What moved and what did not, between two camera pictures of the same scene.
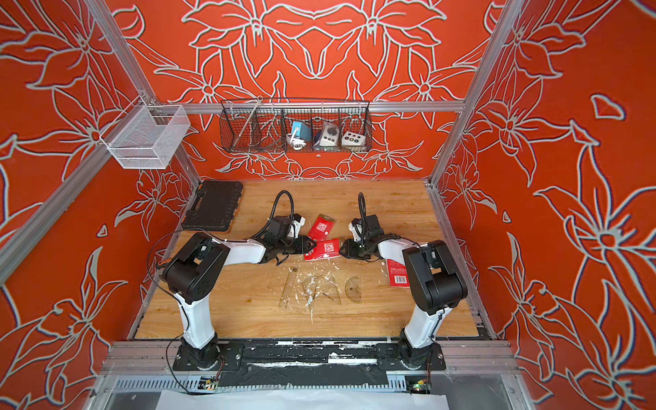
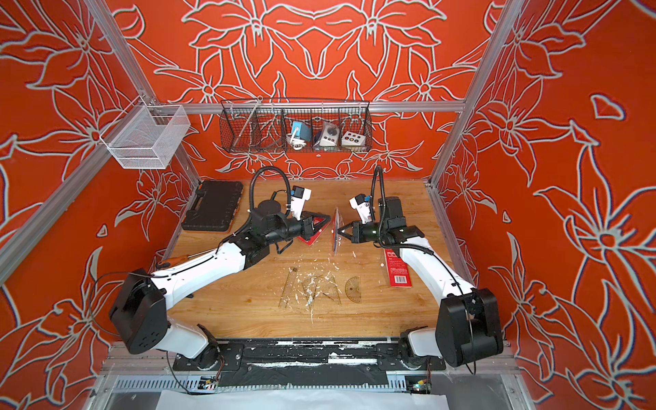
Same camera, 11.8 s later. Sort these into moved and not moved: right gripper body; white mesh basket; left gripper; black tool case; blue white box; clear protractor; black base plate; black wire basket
Moved: right gripper body; left gripper
Not moved: black tool case; black base plate; white mesh basket; blue white box; black wire basket; clear protractor
